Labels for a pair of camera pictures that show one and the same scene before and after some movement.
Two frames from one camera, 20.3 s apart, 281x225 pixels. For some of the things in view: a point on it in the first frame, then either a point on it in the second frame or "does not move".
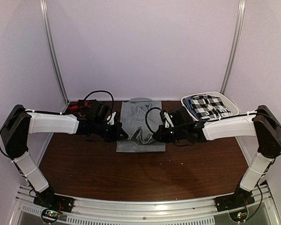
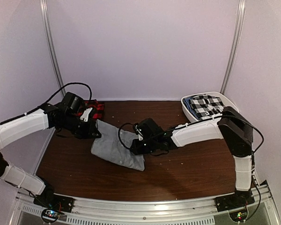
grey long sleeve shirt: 140,117 → 108,146
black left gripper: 117,131 → 91,128
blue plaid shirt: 187,101 does not move
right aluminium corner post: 239,28 does not move
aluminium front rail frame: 199,211 does not move
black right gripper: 162,138 → 137,151
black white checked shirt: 209,107 does not move
